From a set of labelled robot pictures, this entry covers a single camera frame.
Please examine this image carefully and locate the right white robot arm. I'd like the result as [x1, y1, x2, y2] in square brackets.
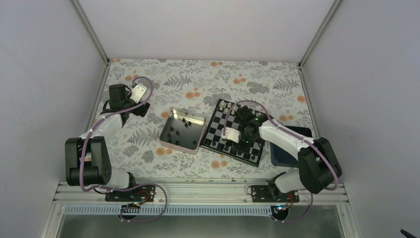
[223, 106, 343, 202]

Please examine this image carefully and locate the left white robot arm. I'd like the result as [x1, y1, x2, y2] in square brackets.
[65, 84, 150, 201]

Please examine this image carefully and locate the black white chessboard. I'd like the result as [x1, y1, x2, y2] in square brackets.
[201, 99, 270, 167]

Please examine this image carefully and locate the blue plastic box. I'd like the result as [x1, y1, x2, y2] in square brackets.
[270, 125, 313, 168]

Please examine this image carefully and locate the floral table mat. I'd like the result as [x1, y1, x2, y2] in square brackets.
[101, 58, 313, 179]

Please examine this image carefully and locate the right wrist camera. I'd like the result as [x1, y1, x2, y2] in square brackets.
[221, 127, 241, 143]

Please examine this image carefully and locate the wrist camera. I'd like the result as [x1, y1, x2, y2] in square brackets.
[221, 127, 241, 143]
[130, 84, 147, 103]

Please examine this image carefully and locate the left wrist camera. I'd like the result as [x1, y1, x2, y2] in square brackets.
[130, 84, 147, 103]

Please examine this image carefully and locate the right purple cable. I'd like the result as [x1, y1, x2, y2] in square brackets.
[223, 100, 339, 224]

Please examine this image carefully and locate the purple cable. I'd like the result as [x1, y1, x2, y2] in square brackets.
[223, 100, 339, 224]
[79, 76, 168, 223]

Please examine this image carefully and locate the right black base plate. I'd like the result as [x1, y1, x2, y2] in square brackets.
[247, 185, 300, 203]

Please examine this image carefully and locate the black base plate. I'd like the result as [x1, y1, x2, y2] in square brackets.
[105, 185, 156, 203]
[247, 185, 300, 203]

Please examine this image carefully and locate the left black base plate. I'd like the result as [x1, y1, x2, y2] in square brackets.
[105, 185, 156, 203]

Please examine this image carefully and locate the aluminium front rail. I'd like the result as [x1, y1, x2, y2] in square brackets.
[53, 179, 349, 205]

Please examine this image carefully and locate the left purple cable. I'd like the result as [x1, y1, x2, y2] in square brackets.
[79, 76, 168, 223]

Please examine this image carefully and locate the left aluminium frame post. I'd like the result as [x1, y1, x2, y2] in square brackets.
[70, 0, 109, 64]

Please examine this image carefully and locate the aluminium frame post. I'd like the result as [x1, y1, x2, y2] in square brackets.
[299, 0, 342, 70]
[70, 0, 109, 64]

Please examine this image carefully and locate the right aluminium frame post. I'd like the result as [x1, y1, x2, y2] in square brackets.
[299, 0, 342, 70]

